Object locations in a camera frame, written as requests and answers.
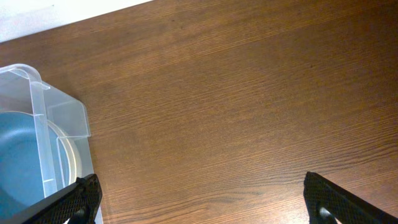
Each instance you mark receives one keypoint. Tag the dark blue plate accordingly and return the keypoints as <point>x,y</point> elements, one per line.
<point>21,179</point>

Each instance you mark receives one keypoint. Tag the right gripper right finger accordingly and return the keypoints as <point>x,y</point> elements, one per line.
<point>327,202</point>

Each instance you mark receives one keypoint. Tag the clear plastic storage bin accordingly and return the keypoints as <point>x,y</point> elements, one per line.
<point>23,90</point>

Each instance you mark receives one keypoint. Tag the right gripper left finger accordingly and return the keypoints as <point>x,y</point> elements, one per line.
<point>77,203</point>

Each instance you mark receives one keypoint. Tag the cream plate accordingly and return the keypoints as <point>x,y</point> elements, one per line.
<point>68,154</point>

